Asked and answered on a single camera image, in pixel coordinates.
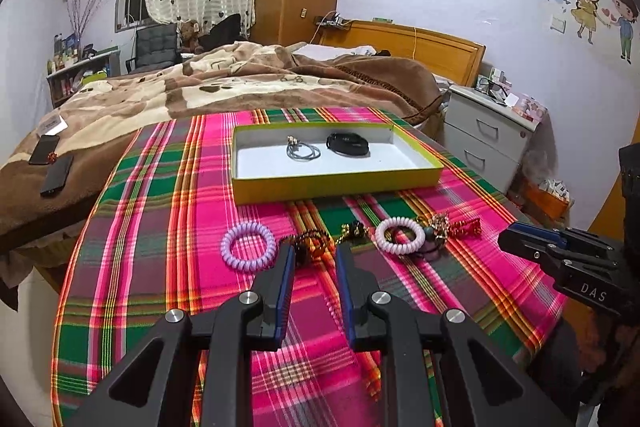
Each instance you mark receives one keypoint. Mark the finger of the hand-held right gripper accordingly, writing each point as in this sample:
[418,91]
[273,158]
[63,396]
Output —
[582,279]
[537,231]

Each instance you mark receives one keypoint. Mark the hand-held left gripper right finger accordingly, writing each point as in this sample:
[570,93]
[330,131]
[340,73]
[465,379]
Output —
[344,292]

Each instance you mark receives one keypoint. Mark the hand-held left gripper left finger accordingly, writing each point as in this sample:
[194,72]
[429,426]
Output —
[289,287]

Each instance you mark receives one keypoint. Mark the red tassel charm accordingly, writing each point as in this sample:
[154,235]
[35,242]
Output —
[467,227]

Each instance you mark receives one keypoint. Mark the yellow-green cardboard box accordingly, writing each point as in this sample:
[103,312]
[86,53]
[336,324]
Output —
[280,164]

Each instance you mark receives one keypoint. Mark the orange wooden door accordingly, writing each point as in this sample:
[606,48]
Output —
[607,212]

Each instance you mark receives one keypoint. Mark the orange storage box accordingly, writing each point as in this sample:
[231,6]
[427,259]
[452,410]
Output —
[547,204]

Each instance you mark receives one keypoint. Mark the white nightstand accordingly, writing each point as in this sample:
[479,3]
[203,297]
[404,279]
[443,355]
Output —
[490,132]

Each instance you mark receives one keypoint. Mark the pink gift box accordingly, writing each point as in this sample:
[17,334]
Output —
[530,107]

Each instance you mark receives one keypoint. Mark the black wristband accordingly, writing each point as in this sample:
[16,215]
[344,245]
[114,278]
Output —
[340,138]

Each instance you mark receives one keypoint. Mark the small cosmetic boxes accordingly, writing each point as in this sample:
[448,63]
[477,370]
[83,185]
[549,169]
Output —
[492,82]

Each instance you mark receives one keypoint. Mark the pink green plaid tablecloth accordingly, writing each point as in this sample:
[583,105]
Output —
[150,207]

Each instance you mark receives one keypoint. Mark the wooden bed headboard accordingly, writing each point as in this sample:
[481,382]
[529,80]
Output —
[425,47]

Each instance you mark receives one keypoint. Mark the brown patterned blanket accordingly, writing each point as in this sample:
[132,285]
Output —
[150,97]

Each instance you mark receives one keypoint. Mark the white pillow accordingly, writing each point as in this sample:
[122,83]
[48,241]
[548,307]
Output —
[330,52]

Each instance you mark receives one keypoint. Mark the black smartphone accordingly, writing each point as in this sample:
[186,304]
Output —
[57,174]

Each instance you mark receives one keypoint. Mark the black pillow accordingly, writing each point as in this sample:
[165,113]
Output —
[222,32]

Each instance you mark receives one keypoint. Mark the brown teddy bear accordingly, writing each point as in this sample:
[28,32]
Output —
[190,34]

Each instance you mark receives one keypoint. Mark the black chair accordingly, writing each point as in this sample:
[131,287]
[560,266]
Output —
[157,44]

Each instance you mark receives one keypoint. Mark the dark smartphone with red charm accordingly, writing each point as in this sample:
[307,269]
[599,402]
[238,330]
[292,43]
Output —
[42,149]

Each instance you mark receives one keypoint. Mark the white card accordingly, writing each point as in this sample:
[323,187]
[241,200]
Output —
[52,125]

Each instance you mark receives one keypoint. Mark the white shelf with bottles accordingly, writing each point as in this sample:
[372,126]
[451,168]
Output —
[75,72]

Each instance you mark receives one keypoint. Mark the window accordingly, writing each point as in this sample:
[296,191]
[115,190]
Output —
[131,4]

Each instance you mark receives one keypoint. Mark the dried purple branches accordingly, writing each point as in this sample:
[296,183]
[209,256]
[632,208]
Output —
[82,14]

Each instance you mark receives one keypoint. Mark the white wall socket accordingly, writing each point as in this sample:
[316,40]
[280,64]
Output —
[558,24]

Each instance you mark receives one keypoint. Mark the cartoon couple wall sticker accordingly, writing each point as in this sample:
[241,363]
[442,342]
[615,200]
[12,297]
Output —
[585,7]

